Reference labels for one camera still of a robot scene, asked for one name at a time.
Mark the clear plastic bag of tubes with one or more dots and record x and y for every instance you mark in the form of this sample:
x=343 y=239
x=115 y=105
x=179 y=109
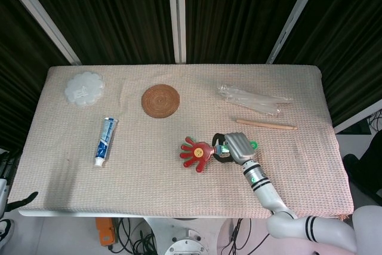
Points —
x=253 y=99

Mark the blue white toothpaste tube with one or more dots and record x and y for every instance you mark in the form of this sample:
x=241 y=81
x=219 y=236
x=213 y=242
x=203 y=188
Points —
x=105 y=141

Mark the black chair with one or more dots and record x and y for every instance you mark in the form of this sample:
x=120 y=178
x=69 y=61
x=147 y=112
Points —
x=370 y=165

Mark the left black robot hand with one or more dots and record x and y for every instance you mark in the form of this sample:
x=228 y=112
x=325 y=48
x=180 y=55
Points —
x=24 y=200

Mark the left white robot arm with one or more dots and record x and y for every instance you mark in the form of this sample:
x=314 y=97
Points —
x=2 y=195

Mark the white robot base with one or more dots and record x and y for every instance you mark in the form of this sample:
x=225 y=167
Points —
x=185 y=237

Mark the round woven rattan coaster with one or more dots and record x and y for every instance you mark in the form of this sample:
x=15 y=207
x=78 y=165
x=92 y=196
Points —
x=161 y=101

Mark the white slanted frame post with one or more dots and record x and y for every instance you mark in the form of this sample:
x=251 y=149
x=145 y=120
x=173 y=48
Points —
x=294 y=16
x=44 y=19

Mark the beige waffle tablecloth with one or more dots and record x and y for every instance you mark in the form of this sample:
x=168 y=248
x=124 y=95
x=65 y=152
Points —
x=149 y=183

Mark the dark curtain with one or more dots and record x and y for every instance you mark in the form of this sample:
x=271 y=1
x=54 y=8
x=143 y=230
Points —
x=119 y=13

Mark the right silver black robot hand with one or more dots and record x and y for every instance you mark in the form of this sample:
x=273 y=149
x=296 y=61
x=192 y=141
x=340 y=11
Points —
x=240 y=147

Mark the white vertical frame post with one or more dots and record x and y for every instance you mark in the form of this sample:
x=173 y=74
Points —
x=176 y=13

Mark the orange control box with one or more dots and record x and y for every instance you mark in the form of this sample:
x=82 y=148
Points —
x=104 y=232

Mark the wooden stick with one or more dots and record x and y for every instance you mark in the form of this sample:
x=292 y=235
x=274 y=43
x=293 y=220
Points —
x=265 y=124

